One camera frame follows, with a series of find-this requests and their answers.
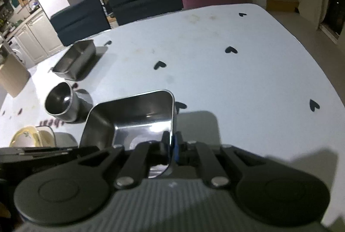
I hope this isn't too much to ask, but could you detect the white base cabinet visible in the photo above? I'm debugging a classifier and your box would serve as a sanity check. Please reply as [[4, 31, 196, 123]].
[[13, 9, 65, 65]]

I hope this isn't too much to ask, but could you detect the round steel bowl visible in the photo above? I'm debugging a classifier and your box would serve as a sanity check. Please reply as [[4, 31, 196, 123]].
[[44, 82, 79, 124]]

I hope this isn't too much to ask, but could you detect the cream bowl with handles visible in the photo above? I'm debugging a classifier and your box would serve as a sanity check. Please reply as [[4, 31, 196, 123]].
[[34, 126, 56, 147]]

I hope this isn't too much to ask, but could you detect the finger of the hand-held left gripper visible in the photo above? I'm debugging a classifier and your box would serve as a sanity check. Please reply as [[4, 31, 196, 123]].
[[0, 146, 100, 155]]

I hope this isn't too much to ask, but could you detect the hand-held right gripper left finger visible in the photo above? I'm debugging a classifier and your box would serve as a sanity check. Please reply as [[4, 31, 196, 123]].
[[76, 131, 171, 189]]

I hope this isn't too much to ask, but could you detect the lemon print bowl yellow rim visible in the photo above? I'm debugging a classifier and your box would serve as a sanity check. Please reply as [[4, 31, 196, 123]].
[[9, 126, 37, 147]]

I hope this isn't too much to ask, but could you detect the beige electric kettle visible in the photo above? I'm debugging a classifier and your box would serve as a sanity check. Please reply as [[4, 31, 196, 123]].
[[0, 54, 31, 98]]

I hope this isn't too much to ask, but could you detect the large rectangular steel container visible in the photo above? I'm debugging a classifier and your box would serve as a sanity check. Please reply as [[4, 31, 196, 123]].
[[79, 90, 176, 179]]

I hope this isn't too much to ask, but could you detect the small rectangular steel container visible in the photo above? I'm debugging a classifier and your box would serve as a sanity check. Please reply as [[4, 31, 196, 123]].
[[51, 39, 97, 80]]

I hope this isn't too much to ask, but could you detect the white washing machine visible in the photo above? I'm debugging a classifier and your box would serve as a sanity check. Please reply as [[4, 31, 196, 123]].
[[8, 38, 28, 69]]

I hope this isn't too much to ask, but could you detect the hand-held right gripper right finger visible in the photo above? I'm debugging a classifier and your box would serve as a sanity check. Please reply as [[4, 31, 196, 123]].
[[174, 132, 268, 188]]

